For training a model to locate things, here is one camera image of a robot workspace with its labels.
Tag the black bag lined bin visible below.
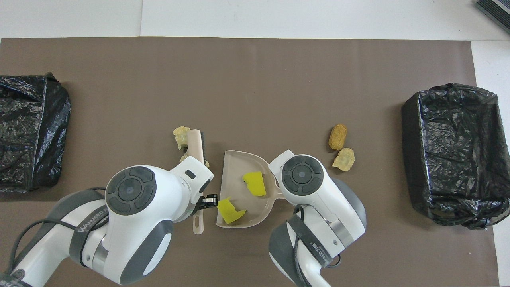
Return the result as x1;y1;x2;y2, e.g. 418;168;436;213
0;72;71;193
401;83;510;230

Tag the dark grey slatted device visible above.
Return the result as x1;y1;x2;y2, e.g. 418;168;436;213
475;0;510;34

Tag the pale pink plastic dustpan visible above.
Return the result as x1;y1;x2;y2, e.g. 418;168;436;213
216;150;287;229

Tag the elongated green yellow sponge piece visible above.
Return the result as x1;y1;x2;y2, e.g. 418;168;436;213
217;197;246;224

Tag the brown corn-shaped trash piece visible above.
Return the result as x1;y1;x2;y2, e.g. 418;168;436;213
328;124;348;151

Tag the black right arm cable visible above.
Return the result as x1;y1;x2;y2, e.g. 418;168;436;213
292;204;342;268

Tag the squarish green yellow sponge piece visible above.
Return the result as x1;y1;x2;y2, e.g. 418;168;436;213
243;171;267;197

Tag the brown table mat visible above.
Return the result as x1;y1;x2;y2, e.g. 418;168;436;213
0;37;500;287

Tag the beige handled black bristle brush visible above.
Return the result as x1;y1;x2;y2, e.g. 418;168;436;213
186;128;208;235

